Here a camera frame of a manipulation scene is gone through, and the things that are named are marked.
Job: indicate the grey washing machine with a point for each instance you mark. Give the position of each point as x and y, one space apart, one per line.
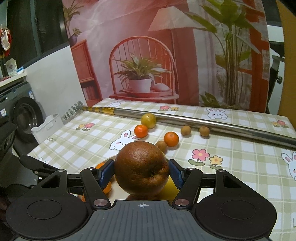
19 104

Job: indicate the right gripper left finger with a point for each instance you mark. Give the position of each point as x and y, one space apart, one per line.
94 181

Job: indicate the large yellow lemon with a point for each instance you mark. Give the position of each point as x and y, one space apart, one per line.
169 192

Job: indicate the brown longan fruit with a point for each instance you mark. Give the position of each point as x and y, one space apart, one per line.
204 131
161 145
185 130

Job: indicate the checkered bunny tablecloth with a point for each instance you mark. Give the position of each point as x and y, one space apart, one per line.
91 138

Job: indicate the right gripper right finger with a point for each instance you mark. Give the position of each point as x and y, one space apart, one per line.
188 182

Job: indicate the wooden board panel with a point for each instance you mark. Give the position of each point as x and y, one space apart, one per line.
287 103

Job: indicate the small red apple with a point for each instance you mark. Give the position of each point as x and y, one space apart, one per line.
141 169

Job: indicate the yellow-green plum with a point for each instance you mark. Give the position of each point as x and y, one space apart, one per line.
148 120

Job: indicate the black exercise bike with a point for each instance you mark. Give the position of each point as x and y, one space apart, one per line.
274 78

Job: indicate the large red apple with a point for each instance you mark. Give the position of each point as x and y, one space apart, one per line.
142 198

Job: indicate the white plastic basket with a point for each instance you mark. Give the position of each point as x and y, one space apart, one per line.
51 124

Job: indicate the cream round plate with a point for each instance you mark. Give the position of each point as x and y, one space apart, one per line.
75 186

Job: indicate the printed room backdrop cloth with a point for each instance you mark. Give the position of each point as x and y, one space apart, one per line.
204 53

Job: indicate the telescopic metal pole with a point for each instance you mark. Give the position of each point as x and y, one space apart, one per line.
220 128

